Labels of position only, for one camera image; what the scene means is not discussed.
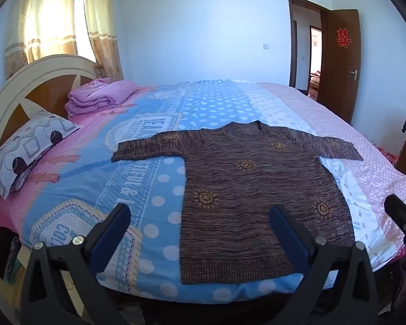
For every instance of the red paper door decoration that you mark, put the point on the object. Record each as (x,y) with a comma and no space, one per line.
(343,37)

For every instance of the brown knitted sweater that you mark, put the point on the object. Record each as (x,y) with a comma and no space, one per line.
(243,189)

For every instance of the pile of dark clothes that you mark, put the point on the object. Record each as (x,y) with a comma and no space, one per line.
(0,250)

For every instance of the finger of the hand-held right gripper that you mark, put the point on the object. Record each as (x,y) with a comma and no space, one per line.
(401,215)

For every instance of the grey patterned pillow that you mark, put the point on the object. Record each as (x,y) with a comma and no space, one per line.
(27,145)

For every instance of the printed blue pink bed sheet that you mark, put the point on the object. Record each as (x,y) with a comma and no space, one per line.
(88,182)

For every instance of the brown door frame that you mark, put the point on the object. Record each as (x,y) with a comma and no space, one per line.
(292,40)

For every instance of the brown wooden door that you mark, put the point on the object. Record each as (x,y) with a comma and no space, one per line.
(338,84)

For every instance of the folded pink quilt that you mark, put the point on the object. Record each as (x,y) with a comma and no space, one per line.
(94,98)

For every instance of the white wooden headboard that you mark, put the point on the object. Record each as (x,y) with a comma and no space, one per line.
(6,88)

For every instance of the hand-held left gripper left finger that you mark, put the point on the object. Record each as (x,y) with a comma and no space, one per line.
(111,237)

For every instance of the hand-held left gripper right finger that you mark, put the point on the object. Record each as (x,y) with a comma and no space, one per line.
(289,237)

